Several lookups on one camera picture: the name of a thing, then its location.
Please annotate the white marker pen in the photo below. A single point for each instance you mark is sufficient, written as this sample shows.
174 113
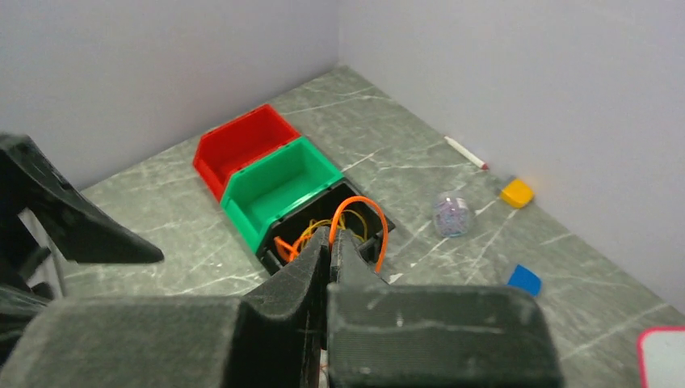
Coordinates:
475 160

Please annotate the yellow cube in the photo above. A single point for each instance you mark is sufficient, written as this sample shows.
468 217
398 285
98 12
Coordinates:
516 193

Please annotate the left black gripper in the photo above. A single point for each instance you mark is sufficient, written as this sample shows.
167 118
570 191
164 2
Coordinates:
82 232

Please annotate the green plastic bin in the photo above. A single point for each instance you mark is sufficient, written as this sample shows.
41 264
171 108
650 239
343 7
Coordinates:
275 185

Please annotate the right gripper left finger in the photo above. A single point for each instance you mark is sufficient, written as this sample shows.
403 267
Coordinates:
266 338

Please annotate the red plastic bin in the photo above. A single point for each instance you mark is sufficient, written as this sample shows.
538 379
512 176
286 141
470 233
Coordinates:
231 147

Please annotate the black plastic bin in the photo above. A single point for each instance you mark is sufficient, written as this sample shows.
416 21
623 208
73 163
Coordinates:
361 218

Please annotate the pink framed whiteboard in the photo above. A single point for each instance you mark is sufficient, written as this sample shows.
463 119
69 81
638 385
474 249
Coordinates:
660 353

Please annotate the blue block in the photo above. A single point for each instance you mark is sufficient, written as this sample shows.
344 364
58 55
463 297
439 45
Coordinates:
523 278

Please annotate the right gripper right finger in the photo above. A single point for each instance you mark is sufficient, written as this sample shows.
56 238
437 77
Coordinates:
383 335

